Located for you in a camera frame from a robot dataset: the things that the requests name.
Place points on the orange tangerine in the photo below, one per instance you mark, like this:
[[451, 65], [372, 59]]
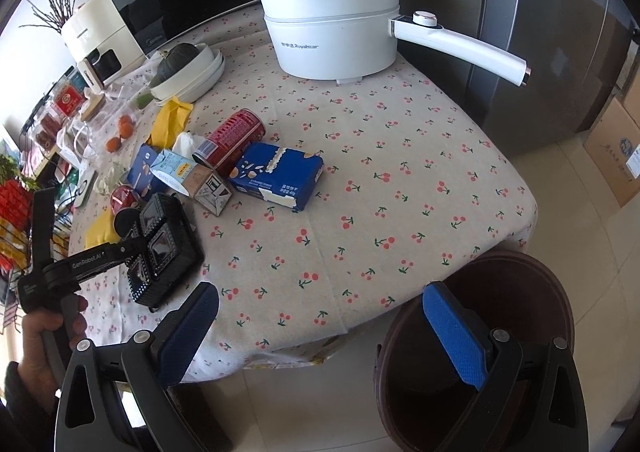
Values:
[[113, 144], [125, 130], [125, 119]]

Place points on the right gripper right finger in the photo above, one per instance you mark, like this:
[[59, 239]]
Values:
[[528, 396]]

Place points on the small red can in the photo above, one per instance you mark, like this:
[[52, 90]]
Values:
[[124, 197]]

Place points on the light blue milk carton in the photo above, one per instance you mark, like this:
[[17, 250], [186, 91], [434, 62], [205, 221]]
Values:
[[197, 182]]

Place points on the glass jar wooden lid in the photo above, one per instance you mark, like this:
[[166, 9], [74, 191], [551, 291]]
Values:
[[82, 138]]

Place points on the brown round trash bin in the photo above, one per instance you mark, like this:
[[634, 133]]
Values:
[[419, 393]]

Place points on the white bowl green handle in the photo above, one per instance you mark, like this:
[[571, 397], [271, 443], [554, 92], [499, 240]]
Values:
[[186, 72]]

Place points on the dark green pumpkin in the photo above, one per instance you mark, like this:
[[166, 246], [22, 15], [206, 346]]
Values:
[[173, 61]]

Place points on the white electric cooking pot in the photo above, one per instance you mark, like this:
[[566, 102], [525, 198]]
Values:
[[345, 40]]

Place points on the black plastic food tray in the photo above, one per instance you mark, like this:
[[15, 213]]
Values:
[[167, 254]]

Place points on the cardboard box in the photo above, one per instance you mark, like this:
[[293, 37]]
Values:
[[613, 145], [631, 101]]

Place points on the dark blue small carton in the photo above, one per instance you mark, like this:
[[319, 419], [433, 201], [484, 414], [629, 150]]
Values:
[[140, 176]]

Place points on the blue snack box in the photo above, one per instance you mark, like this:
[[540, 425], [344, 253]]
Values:
[[279, 175]]

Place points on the person's left hand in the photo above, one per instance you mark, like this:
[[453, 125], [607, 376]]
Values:
[[34, 369]]

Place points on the red soda can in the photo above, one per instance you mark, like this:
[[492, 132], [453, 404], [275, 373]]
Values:
[[222, 149]]

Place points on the grey refrigerator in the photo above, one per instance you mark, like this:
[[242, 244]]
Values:
[[574, 48]]

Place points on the white tissue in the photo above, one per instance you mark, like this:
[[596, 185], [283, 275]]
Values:
[[186, 143]]

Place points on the cherry print tablecloth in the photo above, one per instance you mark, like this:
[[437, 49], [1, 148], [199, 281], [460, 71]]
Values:
[[411, 190]]

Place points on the cream white air fryer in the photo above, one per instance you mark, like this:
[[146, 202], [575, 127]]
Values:
[[101, 44]]

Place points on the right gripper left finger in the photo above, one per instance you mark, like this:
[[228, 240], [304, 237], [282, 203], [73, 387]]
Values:
[[116, 397]]

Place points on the yellow snack wrapper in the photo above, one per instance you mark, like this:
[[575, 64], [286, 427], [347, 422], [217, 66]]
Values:
[[169, 123]]

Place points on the black wire rack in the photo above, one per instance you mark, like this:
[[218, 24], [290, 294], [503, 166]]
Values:
[[17, 197]]

